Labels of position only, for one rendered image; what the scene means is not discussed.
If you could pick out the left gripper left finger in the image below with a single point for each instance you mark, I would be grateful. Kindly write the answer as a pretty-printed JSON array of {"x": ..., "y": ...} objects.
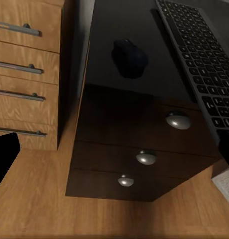
[{"x": 9, "y": 149}]

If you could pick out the keyboard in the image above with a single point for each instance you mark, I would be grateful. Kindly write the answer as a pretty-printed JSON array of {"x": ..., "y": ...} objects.
[{"x": 205, "y": 59}]

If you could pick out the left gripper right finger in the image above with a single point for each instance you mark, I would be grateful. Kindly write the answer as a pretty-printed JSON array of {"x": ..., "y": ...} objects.
[{"x": 224, "y": 146}]

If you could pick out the mouse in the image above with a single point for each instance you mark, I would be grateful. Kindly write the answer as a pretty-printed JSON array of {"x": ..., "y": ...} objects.
[{"x": 130, "y": 54}]

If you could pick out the desk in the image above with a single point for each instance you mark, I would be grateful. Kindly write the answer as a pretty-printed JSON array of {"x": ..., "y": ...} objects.
[{"x": 163, "y": 80}]

